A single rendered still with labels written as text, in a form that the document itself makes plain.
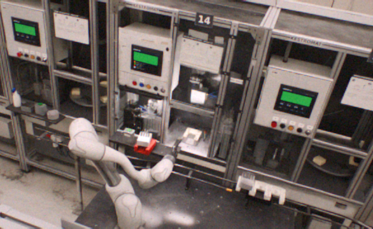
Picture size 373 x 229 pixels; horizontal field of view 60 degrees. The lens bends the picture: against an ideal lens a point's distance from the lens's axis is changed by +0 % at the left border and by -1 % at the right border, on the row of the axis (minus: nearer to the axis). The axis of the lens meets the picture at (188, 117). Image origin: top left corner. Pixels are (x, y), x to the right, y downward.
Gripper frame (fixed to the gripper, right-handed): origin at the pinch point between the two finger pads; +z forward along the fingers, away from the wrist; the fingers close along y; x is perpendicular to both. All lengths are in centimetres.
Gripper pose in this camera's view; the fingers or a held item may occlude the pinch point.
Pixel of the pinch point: (179, 144)
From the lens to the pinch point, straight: 244.7
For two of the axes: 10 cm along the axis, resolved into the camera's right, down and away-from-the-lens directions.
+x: -9.5, -2.6, 2.0
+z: 3.0, -4.6, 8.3
